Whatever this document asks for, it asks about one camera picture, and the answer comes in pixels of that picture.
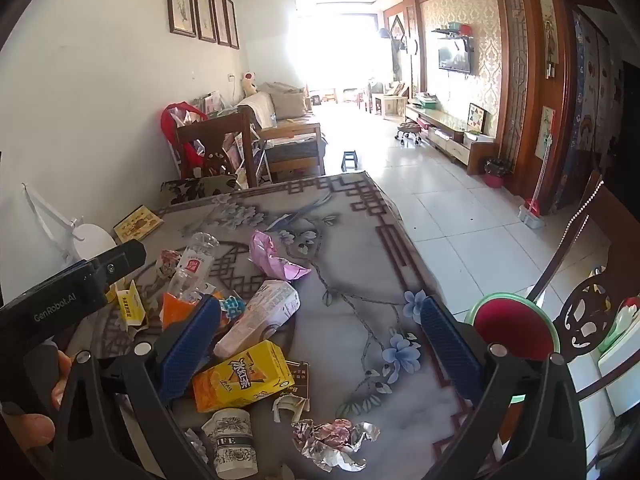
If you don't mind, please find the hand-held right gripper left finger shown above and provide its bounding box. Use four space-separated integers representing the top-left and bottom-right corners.
52 295 223 480

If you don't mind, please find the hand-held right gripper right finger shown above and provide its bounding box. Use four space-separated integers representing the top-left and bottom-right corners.
415 296 586 480

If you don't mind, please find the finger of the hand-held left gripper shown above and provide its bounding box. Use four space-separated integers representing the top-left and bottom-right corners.
87 239 148 286

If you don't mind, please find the orange snack bag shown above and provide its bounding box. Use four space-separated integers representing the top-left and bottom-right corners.
161 282 246 333

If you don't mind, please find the printed paper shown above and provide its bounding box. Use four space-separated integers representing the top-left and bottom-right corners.
156 250 183 278

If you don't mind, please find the yellow small box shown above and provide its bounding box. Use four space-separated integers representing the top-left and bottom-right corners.
116 280 148 328

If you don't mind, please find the orange drink carton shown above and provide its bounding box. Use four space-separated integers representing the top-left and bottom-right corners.
192 340 296 413

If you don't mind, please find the red bin with green rim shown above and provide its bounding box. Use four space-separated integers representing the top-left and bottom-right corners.
464 292 562 396

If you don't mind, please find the clear plastic bottle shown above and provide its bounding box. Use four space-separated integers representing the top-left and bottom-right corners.
167 232 221 306

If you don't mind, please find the white pink tissue pack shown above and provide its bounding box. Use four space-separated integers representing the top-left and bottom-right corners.
214 280 301 358

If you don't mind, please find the patterned paper cup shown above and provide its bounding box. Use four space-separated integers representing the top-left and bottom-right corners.
201 407 253 480

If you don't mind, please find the brown carton piece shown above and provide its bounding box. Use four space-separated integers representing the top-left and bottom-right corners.
285 360 311 401

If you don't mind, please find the white torn paper piece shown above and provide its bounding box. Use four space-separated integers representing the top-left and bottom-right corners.
271 394 306 423

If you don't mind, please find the pink wrapper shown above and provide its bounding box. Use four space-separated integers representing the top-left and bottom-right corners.
249 230 312 282

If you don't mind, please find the silver foil wrapper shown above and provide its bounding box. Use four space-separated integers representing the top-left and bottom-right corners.
292 417 381 473

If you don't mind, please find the person's left hand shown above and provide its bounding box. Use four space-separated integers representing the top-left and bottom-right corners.
0 350 73 453

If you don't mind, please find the yellow patterned box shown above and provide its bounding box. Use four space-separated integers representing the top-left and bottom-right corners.
112 205 165 243

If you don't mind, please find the floral chair cushion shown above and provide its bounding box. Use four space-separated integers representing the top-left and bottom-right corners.
160 175 241 206

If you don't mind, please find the brown wooden chair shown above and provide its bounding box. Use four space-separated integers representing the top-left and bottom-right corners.
525 170 640 361

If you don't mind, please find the red bag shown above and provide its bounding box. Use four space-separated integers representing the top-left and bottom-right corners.
160 101 211 181

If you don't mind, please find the dark wooden carved chair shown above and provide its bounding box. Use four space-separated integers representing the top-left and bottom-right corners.
175 107 261 188

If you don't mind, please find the broom with dustpan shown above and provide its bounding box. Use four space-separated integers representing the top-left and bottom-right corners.
517 142 553 228

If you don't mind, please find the red waste basket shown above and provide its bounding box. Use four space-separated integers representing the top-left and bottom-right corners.
484 158 512 189

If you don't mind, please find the wooden sofa with cushions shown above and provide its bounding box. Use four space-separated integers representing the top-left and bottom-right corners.
235 82 328 176

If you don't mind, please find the long television cabinet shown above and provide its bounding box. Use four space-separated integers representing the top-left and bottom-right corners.
404 102 501 176

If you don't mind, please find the rolling stool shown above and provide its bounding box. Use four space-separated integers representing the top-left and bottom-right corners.
395 121 423 147

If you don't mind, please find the wooden coffee table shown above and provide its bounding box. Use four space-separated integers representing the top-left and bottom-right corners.
372 92 408 121

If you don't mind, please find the blue patterned door curtain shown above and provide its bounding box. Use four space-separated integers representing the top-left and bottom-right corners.
550 7 626 213

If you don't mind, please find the white bead chain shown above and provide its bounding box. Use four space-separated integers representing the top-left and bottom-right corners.
554 180 603 261

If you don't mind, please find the short wall scroll picture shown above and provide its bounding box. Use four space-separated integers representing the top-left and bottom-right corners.
535 105 557 161

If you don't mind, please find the wall television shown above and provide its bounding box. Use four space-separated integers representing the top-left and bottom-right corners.
437 42 472 75

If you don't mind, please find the wall shelf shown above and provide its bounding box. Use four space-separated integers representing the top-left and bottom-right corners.
431 22 476 41

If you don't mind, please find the tall wall scroll picture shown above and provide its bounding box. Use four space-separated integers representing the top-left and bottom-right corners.
539 0 560 81

